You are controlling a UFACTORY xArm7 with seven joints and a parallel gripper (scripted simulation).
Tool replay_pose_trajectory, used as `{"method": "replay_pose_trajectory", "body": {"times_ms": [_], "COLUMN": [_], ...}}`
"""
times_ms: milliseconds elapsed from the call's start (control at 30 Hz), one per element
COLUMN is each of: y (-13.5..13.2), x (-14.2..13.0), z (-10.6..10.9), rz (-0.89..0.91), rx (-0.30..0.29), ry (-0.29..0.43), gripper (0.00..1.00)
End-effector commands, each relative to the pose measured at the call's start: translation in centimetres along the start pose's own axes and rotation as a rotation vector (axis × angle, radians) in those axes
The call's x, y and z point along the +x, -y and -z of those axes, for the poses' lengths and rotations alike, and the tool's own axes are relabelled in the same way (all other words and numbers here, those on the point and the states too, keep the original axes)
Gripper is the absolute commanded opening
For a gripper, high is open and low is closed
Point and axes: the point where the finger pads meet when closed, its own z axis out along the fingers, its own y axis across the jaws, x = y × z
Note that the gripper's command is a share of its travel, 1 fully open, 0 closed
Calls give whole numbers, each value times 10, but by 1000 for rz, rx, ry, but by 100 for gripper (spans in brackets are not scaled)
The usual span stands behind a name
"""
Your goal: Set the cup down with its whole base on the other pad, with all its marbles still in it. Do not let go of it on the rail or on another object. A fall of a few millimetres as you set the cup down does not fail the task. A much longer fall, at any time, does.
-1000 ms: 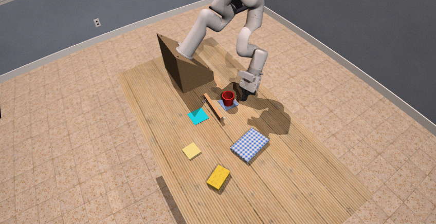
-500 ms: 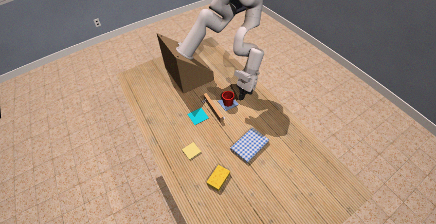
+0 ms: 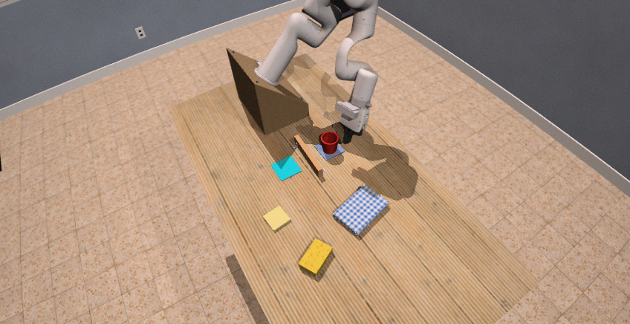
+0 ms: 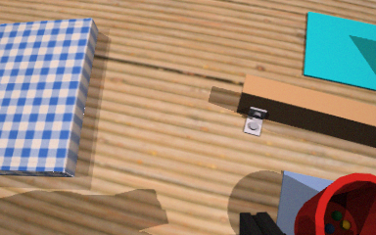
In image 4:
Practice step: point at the dark blue marble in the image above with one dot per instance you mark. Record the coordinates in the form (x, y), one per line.
(329, 228)

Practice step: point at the blue and white checkered box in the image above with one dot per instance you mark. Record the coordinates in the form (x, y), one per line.
(45, 70)

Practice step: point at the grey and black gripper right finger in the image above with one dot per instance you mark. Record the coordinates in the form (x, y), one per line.
(267, 224)

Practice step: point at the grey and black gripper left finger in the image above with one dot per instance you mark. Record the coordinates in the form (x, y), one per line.
(248, 225)

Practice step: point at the grey metal l-shaped bracket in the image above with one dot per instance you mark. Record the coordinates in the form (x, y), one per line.
(254, 121)

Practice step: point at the green marble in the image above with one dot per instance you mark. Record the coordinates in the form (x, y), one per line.
(336, 215)

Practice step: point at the red cup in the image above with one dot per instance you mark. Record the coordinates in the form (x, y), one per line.
(353, 195)

